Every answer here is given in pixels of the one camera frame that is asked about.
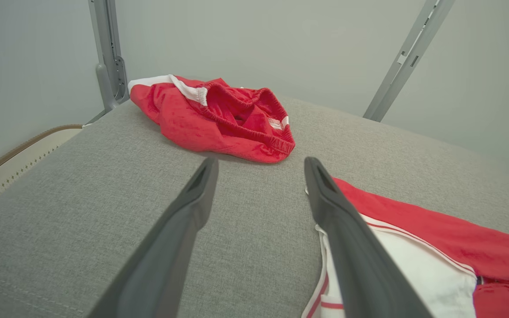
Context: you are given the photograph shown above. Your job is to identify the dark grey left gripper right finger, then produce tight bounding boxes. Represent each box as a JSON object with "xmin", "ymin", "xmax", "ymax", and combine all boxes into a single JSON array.
[{"xmin": 304, "ymin": 157, "xmax": 433, "ymax": 318}]

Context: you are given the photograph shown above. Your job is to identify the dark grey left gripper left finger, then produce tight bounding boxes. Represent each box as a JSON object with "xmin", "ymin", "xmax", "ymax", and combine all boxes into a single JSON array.
[{"xmin": 87, "ymin": 157, "xmax": 220, "ymax": 318}]

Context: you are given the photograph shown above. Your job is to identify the red and white shirt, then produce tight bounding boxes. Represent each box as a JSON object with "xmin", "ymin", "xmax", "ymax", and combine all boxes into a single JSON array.
[{"xmin": 301, "ymin": 177, "xmax": 509, "ymax": 318}]

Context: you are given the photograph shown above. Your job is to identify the red shorts with white stripes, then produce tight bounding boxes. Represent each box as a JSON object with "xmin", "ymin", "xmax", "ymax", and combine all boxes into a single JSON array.
[{"xmin": 128, "ymin": 74, "xmax": 296, "ymax": 164}]

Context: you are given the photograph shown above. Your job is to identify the cream perforated laundry basket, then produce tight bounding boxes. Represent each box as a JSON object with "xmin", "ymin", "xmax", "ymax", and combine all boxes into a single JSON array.
[{"xmin": 0, "ymin": 125, "xmax": 84, "ymax": 211}]

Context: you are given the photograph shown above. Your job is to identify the grey metal stand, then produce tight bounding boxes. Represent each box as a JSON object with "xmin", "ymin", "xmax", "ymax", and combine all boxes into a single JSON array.
[{"xmin": 86, "ymin": 0, "xmax": 130, "ymax": 125}]

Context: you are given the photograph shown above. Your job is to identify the grey slotted metal post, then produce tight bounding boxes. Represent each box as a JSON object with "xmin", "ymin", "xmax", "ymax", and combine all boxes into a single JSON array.
[{"xmin": 363, "ymin": 0, "xmax": 456, "ymax": 122}]

